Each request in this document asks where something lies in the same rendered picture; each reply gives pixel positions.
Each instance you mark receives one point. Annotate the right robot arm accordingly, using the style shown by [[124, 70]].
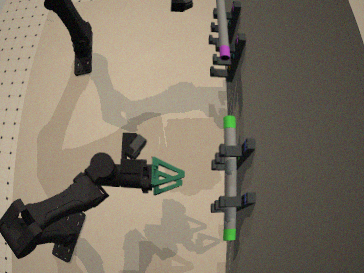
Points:
[[79, 197]]

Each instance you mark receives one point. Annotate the beige wall panel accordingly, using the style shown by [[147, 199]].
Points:
[[299, 91]]

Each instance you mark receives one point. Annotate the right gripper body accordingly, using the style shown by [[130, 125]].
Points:
[[137, 180]]

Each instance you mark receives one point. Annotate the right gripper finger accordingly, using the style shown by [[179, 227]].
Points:
[[157, 182], [159, 191]]

